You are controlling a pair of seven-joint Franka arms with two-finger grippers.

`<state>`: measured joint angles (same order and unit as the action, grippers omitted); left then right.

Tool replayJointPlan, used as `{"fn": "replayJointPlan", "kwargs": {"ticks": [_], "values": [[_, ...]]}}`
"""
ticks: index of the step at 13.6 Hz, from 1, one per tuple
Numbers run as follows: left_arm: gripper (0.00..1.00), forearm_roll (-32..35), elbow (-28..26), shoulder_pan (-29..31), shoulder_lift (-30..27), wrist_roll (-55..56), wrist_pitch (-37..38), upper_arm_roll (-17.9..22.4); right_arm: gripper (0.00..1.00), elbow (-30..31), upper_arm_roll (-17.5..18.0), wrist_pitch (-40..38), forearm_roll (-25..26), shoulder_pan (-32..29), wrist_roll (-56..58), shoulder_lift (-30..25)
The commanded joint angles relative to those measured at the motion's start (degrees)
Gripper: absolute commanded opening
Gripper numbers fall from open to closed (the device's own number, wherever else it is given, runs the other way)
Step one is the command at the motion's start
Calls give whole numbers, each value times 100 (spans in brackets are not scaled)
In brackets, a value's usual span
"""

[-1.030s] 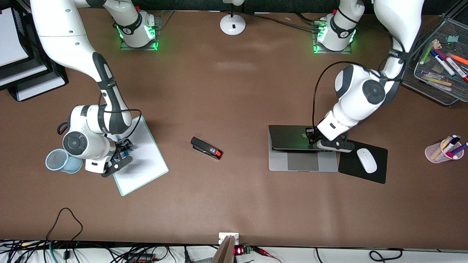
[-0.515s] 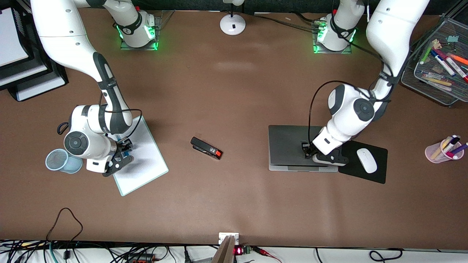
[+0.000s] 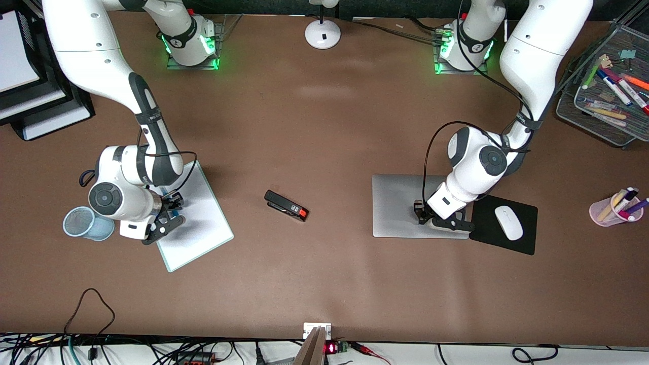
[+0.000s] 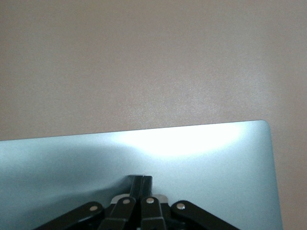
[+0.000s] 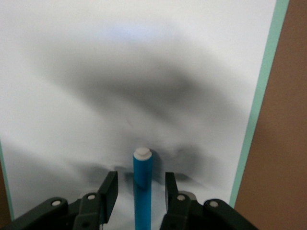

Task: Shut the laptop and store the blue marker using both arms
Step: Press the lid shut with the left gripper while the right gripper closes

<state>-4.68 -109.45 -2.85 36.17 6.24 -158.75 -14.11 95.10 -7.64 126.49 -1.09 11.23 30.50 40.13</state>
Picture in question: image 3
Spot black table cables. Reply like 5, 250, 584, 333
350, 17, 448, 45

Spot red clip lead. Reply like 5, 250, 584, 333
350, 342, 392, 365

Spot clear right arm base plate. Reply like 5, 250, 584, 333
166, 14, 243, 70

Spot black mouse pad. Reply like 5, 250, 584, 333
469, 192, 538, 256

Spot wooden post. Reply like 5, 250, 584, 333
293, 326, 328, 365

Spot blue mesh pen cup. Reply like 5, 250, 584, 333
63, 206, 115, 242

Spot white computer mouse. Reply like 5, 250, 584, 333
494, 205, 524, 241

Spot tangled cable bundle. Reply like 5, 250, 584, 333
0, 332, 305, 365

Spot white lamp base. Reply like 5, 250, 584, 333
305, 0, 342, 50

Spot clear left arm base plate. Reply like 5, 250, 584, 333
434, 28, 490, 76

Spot white paper sheet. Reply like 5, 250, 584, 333
23, 101, 92, 141
0, 10, 42, 95
0, 80, 67, 123

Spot black coiled cable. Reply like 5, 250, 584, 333
436, 344, 561, 365

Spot red and white marker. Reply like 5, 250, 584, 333
605, 67, 649, 116

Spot pink pen cup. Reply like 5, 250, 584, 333
589, 190, 644, 227

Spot white clipboard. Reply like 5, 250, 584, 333
147, 160, 235, 273

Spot yellow pen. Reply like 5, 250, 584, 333
597, 190, 627, 222

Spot black looped cable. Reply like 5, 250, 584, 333
63, 288, 116, 336

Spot orange marker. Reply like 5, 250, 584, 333
621, 73, 649, 91

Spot black and white marker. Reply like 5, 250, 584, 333
614, 187, 639, 213

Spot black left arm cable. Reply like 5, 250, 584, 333
422, 0, 534, 213

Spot black stapler with red end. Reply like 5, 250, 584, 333
264, 190, 309, 222

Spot green marker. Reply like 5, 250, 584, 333
582, 63, 609, 91

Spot black stacked paper tray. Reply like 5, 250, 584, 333
0, 5, 96, 142

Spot silver laptop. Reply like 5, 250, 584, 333
372, 174, 470, 239

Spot blue and white marker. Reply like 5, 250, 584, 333
597, 69, 633, 106

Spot yellow pencil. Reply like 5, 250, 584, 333
587, 106, 628, 121

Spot black metal mesh organizer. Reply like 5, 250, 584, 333
556, 23, 649, 149

